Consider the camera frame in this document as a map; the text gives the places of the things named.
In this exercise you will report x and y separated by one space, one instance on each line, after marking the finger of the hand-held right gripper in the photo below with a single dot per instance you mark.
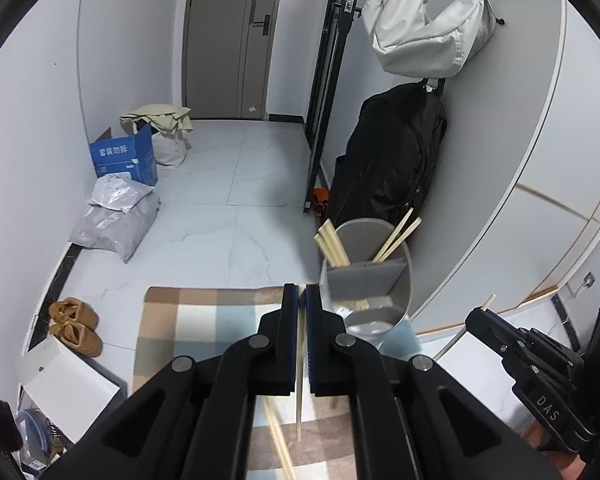
545 347
540 395

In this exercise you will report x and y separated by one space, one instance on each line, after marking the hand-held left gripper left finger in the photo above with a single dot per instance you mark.
291 340

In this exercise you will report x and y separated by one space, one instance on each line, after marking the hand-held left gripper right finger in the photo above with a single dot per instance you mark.
314 340

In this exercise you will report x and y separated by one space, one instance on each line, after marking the plain wooden chopstick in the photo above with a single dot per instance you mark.
395 232
327 251
405 235
280 440
339 242
489 302
300 410
332 246

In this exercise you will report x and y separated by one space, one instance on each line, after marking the translucent white utensil holder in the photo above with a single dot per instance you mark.
380 310

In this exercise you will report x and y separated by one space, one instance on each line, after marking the person's right hand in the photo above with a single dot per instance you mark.
540 447

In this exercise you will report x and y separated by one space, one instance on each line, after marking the checkered mat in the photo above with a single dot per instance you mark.
195 320

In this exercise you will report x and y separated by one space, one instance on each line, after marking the orange object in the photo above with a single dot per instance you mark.
321 200

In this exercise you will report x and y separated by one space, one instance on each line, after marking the white wardrobe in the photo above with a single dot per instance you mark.
520 185

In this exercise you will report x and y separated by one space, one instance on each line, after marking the black bag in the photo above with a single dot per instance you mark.
390 160

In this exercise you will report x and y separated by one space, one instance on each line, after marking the large grey plastic mail bag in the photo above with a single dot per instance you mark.
112 230

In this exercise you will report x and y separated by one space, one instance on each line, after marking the brown shoe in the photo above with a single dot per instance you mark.
77 312
77 340

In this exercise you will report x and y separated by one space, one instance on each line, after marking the white sack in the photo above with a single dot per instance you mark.
171 150

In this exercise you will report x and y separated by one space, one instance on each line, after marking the small grey plastic mail bag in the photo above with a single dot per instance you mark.
120 192

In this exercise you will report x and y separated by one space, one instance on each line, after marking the white box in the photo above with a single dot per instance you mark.
65 385

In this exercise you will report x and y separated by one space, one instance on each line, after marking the blue cardboard box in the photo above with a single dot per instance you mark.
122 157

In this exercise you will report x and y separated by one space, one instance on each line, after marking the beige cloth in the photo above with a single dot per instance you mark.
155 116

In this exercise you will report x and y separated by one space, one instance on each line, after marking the blue round container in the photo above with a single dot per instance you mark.
35 440

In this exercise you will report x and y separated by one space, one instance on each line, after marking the grey door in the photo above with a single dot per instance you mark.
220 35

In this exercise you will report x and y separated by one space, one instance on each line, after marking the white hanging bag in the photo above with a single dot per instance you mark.
420 35

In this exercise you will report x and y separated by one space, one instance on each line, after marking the wall power outlet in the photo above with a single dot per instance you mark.
586 281

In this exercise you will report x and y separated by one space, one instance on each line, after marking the black sliding door frame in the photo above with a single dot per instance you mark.
325 85

